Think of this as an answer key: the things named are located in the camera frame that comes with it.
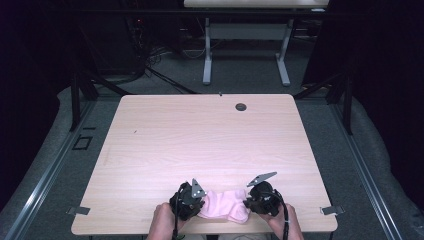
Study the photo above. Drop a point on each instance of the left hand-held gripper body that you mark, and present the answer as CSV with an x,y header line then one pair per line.
x,y
185,203

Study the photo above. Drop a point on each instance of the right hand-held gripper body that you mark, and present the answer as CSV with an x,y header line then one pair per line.
x,y
265,201

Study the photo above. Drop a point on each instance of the pink cloth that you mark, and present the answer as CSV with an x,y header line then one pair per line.
x,y
225,206

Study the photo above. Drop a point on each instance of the person's left hand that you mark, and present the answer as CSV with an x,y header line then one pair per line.
x,y
163,223

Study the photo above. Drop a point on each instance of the person's right hand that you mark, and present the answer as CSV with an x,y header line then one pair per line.
x,y
290,226

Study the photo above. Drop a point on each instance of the person's light clothing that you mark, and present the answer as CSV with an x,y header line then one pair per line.
x,y
240,237

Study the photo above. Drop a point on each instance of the white desk with metal legs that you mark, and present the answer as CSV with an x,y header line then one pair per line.
x,y
248,31

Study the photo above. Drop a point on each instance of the dark equipment rack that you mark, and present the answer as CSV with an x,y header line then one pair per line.
x,y
110,36

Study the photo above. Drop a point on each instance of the grey metal bracket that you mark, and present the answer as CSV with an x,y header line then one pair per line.
x,y
78,210
332,210

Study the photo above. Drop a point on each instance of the aluminium floor rail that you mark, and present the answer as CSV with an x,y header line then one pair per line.
x,y
366,180
43,186

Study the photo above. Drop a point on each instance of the black metal frame post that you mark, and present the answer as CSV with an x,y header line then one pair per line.
x,y
348,106
75,103

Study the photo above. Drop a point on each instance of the black horizontal frame bar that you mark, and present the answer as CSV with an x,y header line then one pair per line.
x,y
200,12

